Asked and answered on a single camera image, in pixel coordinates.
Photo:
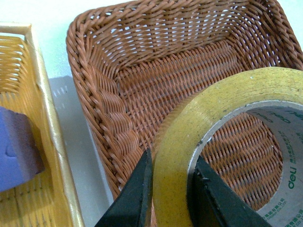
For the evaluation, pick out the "brown wicker basket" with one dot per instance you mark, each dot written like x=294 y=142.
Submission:
x=135 y=62

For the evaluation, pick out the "yellow packing tape roll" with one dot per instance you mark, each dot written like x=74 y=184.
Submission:
x=249 y=129

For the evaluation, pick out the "purple foam block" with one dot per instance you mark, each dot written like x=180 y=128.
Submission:
x=20 y=160

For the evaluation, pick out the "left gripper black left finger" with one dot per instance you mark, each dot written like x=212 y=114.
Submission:
x=132 y=208

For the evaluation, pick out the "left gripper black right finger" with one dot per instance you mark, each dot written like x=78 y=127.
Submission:
x=212 y=203

